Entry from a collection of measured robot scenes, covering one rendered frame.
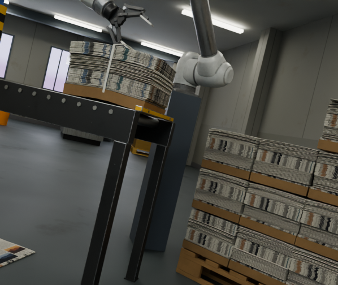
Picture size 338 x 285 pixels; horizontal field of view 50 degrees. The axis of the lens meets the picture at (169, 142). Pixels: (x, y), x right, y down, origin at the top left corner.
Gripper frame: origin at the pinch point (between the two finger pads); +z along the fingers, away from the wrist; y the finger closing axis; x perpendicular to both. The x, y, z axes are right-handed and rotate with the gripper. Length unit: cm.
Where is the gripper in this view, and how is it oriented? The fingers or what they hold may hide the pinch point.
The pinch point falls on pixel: (141, 37)
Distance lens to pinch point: 165.2
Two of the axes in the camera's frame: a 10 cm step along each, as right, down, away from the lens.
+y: -6.4, 7.5, 1.7
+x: -2.7, -0.2, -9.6
